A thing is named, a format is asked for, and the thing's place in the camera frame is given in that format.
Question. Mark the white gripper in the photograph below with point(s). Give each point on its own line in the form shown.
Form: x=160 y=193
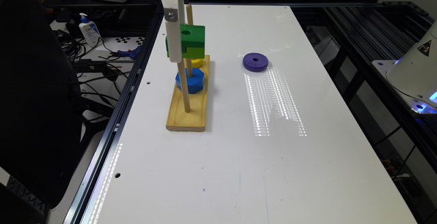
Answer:
x=174 y=12

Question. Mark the green square block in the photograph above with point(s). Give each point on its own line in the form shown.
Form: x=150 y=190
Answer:
x=193 y=42

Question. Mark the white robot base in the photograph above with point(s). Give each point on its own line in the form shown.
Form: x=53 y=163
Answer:
x=413 y=76

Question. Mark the blue octagon block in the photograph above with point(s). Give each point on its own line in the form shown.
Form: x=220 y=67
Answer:
x=196 y=82

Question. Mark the back wooden peg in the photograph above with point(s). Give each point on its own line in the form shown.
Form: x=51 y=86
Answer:
x=189 y=14

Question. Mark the wooden peg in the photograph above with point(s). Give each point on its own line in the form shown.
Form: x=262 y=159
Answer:
x=189 y=68
x=184 y=87
x=189 y=14

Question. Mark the checkerboard calibration sheet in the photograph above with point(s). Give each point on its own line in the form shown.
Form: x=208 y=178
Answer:
x=130 y=40

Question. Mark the front wooden peg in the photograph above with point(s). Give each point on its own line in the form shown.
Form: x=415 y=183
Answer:
x=184 y=87

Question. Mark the middle wooden peg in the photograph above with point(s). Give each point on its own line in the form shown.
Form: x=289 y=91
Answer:
x=189 y=68

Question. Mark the white lotion pump bottle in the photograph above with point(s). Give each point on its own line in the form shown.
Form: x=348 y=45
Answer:
x=89 y=30

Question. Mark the black office chair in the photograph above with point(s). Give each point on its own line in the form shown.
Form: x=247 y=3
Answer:
x=41 y=112

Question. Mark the blue handled tool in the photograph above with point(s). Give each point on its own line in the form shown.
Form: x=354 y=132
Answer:
x=129 y=53

